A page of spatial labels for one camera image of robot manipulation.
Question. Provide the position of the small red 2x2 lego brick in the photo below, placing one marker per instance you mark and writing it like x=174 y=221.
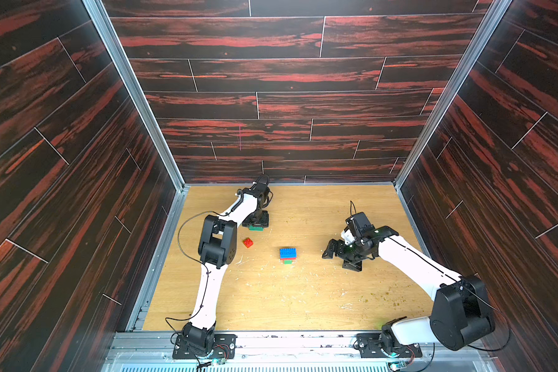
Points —
x=248 y=243

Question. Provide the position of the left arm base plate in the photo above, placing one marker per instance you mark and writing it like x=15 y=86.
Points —
x=215 y=346

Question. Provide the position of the dark green 2x4 lego brick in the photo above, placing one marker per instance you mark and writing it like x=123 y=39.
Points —
x=255 y=228

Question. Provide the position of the blue 2x4 lego brick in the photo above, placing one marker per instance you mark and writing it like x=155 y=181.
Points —
x=288 y=253

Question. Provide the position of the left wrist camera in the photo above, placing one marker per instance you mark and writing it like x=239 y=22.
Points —
x=261 y=184

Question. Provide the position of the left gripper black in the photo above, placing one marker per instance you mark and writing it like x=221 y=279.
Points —
x=263 y=222

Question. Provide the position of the aluminium front rail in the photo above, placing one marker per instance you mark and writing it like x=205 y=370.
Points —
x=286 y=351

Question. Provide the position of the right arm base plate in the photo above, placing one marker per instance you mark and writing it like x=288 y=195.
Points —
x=379 y=345

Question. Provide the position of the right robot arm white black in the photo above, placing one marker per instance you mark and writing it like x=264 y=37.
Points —
x=461 y=312

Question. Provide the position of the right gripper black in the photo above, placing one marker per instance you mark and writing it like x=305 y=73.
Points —
x=345 y=249

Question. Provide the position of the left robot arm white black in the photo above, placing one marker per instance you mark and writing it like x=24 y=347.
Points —
x=217 y=248

